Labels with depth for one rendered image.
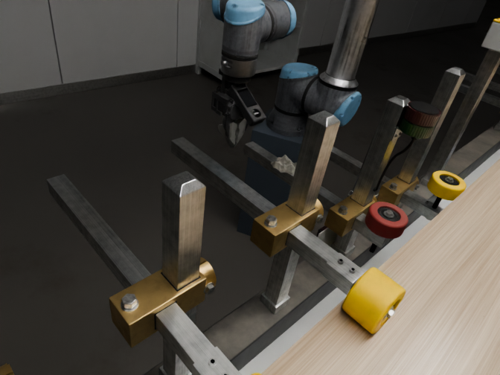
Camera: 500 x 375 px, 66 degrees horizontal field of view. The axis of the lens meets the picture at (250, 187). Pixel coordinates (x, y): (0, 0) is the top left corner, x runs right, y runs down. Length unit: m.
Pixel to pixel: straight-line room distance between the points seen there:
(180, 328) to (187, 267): 0.07
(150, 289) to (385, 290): 0.32
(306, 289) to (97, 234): 0.49
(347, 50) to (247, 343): 1.05
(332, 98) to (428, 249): 0.84
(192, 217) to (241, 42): 0.58
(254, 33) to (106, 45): 2.48
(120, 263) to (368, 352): 0.37
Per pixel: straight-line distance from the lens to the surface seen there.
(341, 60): 1.49
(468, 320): 0.73
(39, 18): 3.15
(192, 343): 0.49
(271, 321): 0.83
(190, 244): 0.47
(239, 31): 0.94
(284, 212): 0.65
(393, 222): 0.82
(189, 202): 0.42
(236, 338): 0.80
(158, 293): 0.52
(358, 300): 0.58
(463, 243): 0.87
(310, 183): 0.61
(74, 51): 3.27
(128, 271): 0.56
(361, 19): 1.46
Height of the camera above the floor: 1.38
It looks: 37 degrees down
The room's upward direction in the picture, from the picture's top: 9 degrees clockwise
